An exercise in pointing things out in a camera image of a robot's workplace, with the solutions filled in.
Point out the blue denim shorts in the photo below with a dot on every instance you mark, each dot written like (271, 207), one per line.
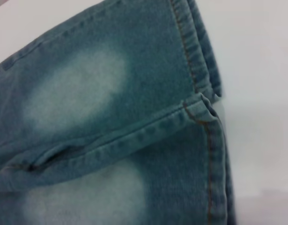
(111, 117)

